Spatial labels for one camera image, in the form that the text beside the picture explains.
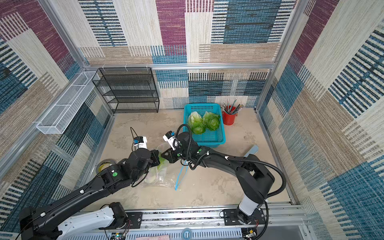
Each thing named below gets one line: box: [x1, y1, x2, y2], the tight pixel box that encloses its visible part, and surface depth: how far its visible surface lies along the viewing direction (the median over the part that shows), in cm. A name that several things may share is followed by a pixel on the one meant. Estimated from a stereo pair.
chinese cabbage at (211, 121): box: [202, 111, 221, 131], surface depth 103 cm
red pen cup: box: [222, 105, 238, 126], surface depth 110 cm
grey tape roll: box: [96, 159, 117, 174], surface depth 94 cm
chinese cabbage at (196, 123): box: [188, 111, 206, 135], surface depth 104 cm
